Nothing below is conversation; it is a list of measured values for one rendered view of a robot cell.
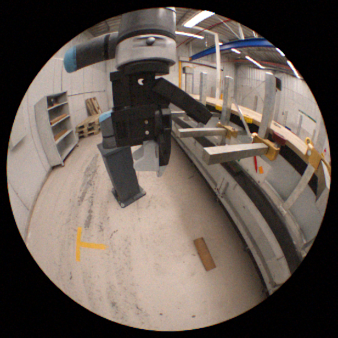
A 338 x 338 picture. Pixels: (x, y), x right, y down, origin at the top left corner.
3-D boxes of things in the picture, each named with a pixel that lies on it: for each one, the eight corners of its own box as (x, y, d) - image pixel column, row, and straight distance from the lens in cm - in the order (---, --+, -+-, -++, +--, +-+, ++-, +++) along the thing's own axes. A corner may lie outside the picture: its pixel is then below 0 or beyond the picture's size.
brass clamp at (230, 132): (229, 140, 61) (231, 130, 59) (214, 130, 70) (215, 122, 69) (237, 139, 65) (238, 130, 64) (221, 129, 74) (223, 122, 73)
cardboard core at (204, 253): (208, 271, 95) (194, 239, 97) (205, 271, 102) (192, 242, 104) (218, 266, 97) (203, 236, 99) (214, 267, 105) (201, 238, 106)
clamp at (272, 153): (271, 161, 47) (276, 149, 46) (248, 142, 53) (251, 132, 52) (276, 159, 52) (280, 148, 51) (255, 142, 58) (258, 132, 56)
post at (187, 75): (184, 120, 109) (186, 73, 107) (182, 119, 114) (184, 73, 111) (189, 120, 111) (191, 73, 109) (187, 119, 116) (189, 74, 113)
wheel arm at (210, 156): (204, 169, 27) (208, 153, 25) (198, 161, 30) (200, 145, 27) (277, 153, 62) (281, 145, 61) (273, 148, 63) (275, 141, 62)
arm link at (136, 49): (165, 52, 26) (187, 36, 18) (165, 72, 25) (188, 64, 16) (118, 55, 25) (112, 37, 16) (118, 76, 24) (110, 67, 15)
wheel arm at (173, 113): (164, 119, 72) (164, 112, 71) (163, 117, 75) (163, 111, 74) (223, 118, 92) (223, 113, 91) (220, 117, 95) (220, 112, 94)
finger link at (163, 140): (154, 156, 23) (151, 112, 20) (163, 155, 23) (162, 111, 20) (159, 172, 19) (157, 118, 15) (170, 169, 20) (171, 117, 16)
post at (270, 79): (247, 179, 57) (272, 72, 51) (243, 174, 59) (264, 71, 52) (251, 177, 60) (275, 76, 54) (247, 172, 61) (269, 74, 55)
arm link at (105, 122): (103, 131, 107) (99, 112, 103) (122, 127, 105) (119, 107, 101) (100, 137, 92) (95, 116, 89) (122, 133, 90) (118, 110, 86)
